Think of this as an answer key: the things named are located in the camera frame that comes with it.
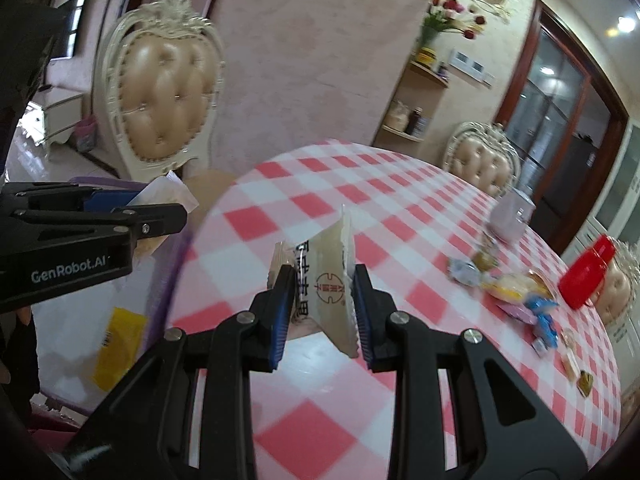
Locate white plastic bag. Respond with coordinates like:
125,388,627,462
32,250,173,411

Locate wrapped bread packet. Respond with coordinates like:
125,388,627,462
481,269,558,306

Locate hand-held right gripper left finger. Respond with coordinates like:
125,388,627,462
57,264,296,480

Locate blue snack packet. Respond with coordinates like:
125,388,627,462
525,296,560,355

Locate pink waste bin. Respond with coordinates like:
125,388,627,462
70,116,97,153

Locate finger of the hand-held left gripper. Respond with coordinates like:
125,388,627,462
0,203,188,261
0,182,147,212

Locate wall television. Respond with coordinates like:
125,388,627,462
50,0,88,61

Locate white television stand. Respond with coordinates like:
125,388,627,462
37,87,86,151

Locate olive green snack packet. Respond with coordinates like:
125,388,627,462
472,246,501,272

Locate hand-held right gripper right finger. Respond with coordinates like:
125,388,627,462
351,264,591,480

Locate white translucent snack packet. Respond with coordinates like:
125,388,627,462
269,203,362,359

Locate pink snack packet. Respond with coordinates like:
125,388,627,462
500,302,538,323

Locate bag of grain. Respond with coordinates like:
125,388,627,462
387,101,408,131

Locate clear plastic bag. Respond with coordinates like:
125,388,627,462
27,175,201,423

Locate cream snack packet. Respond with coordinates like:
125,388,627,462
127,171,200,256

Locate wooden framed glass door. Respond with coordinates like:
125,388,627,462
495,0,628,256

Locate white carved padded chair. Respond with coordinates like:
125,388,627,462
442,121,522,198
595,242,637,328
92,0,246,231

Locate wooden corner shelf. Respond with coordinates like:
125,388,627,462
372,60,451,148

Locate red flowers in vase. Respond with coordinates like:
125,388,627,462
417,0,487,51

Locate red white checkered tablecloth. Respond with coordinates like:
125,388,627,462
167,141,623,480

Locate white ceramic teapot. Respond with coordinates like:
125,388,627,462
487,187,536,246

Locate yellow snack packet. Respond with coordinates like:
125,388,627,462
94,307,148,392

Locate white wall switch panel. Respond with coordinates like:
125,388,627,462
450,50,496,86

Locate red thermos jug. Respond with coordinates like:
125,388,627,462
557,234,617,310

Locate tan snack packet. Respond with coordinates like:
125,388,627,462
560,328,581,380

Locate silver green snack packet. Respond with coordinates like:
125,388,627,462
447,256,483,287

